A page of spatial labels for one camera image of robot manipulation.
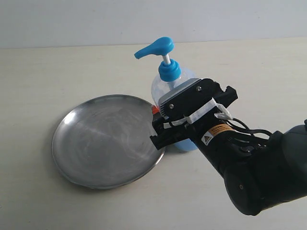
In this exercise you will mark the round stainless steel plate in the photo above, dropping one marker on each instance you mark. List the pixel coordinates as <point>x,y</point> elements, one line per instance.
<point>105,143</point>

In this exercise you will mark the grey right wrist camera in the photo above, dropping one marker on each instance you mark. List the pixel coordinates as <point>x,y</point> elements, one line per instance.
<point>189,95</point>

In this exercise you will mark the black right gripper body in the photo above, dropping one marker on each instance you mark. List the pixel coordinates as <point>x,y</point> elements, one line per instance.
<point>212,135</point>

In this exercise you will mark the clear blue pump soap bottle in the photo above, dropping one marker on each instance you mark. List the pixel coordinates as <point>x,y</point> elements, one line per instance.
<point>170,75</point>

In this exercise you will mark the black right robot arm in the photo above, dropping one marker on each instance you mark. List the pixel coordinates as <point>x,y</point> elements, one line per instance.
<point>258,173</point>

